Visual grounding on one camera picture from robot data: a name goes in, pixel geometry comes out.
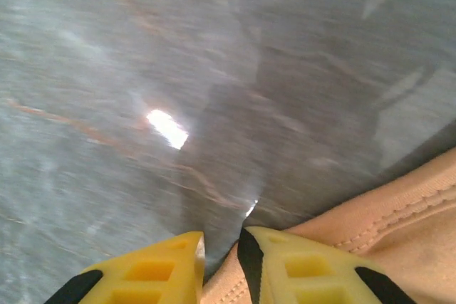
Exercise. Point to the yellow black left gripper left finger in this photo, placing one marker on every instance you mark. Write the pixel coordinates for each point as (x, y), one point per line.
(153, 275)

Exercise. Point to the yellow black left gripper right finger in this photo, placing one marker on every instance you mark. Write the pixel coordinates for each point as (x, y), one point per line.
(313, 275)

